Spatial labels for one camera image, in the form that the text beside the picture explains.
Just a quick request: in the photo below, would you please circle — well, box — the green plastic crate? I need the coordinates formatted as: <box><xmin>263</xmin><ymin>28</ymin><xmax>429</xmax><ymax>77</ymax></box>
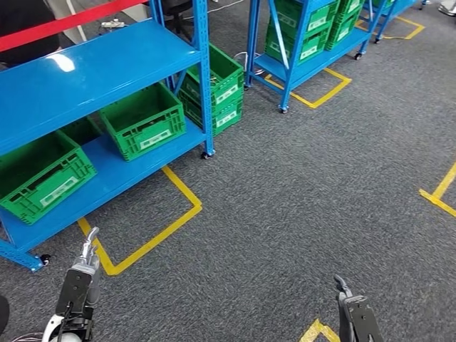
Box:
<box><xmin>180</xmin><ymin>43</ymin><xmax>245</xmax><ymax>113</ymax></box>
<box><xmin>273</xmin><ymin>0</ymin><xmax>338</xmax><ymax>41</ymax></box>
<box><xmin>325</xmin><ymin>8</ymin><xmax>362</xmax><ymax>51</ymax></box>
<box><xmin>0</xmin><ymin>131</ymin><xmax>97</xmax><ymax>226</ymax></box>
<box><xmin>99</xmin><ymin>81</ymin><xmax>187</xmax><ymax>162</ymax></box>
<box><xmin>177</xmin><ymin>88</ymin><xmax>244</xmax><ymax>138</ymax></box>
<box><xmin>336</xmin><ymin>0</ymin><xmax>365</xmax><ymax>16</ymax></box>
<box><xmin>264</xmin><ymin>28</ymin><xmax>331</xmax><ymax>66</ymax></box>

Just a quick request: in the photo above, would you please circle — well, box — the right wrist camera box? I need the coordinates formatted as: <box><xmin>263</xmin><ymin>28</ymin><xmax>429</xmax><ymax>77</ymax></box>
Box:
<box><xmin>343</xmin><ymin>294</ymin><xmax>384</xmax><ymax>342</ymax></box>

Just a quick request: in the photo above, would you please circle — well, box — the black office chair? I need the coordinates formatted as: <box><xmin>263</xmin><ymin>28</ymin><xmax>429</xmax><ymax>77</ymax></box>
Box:
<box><xmin>160</xmin><ymin>0</ymin><xmax>195</xmax><ymax>43</ymax></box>

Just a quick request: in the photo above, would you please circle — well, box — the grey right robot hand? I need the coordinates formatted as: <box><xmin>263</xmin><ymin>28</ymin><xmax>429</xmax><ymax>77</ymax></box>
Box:
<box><xmin>333</xmin><ymin>274</ymin><xmax>357</xmax><ymax>342</ymax></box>

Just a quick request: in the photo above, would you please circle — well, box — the tangled thin wire bundle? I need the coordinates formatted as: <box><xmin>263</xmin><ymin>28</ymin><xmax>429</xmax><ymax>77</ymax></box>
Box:
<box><xmin>232</xmin><ymin>50</ymin><xmax>267</xmax><ymax>78</ymax></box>

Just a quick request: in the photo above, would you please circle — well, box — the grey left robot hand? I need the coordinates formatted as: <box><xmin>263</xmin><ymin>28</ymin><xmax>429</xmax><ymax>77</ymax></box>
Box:
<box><xmin>79</xmin><ymin>226</ymin><xmax>102</xmax><ymax>308</ymax></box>

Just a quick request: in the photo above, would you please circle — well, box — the blue metal shelf rack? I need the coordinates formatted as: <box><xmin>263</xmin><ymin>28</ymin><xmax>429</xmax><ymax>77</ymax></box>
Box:
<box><xmin>244</xmin><ymin>0</ymin><xmax>393</xmax><ymax>115</ymax></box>
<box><xmin>0</xmin><ymin>0</ymin><xmax>216</xmax><ymax>274</ymax></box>
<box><xmin>362</xmin><ymin>0</ymin><xmax>430</xmax><ymax>44</ymax></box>

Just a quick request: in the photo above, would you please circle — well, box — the red barrier strap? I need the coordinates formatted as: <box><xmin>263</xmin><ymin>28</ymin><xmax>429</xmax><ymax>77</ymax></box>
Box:
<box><xmin>0</xmin><ymin>0</ymin><xmax>149</xmax><ymax>53</ymax></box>

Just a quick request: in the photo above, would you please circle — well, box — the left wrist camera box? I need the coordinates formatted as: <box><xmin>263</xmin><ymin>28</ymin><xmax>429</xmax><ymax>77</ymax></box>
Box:
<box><xmin>54</xmin><ymin>263</ymin><xmax>95</xmax><ymax>318</ymax></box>

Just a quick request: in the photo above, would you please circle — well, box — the yellow floor tape square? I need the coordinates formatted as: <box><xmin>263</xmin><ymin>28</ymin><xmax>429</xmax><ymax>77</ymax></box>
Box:
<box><xmin>418</xmin><ymin>162</ymin><xmax>456</xmax><ymax>219</ymax></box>
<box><xmin>298</xmin><ymin>317</ymin><xmax>342</xmax><ymax>342</ymax></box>
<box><xmin>264</xmin><ymin>67</ymin><xmax>353</xmax><ymax>110</ymax></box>
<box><xmin>356</xmin><ymin>15</ymin><xmax>426</xmax><ymax>41</ymax></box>

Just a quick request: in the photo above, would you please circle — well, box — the white floor cable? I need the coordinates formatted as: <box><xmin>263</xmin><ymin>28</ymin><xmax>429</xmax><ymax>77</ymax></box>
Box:
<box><xmin>208</xmin><ymin>0</ymin><xmax>248</xmax><ymax>15</ymax></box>

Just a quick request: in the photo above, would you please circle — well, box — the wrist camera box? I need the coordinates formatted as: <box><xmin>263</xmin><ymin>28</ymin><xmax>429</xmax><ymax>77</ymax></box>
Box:
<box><xmin>54</xmin><ymin>263</ymin><xmax>95</xmax><ymax>318</ymax></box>
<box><xmin>343</xmin><ymin>294</ymin><xmax>384</xmax><ymax>342</ymax></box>

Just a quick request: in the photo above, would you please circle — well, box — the person's foot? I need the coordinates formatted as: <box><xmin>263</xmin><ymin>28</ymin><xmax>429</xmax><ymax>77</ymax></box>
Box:
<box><xmin>437</xmin><ymin>0</ymin><xmax>456</xmax><ymax>18</ymax></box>

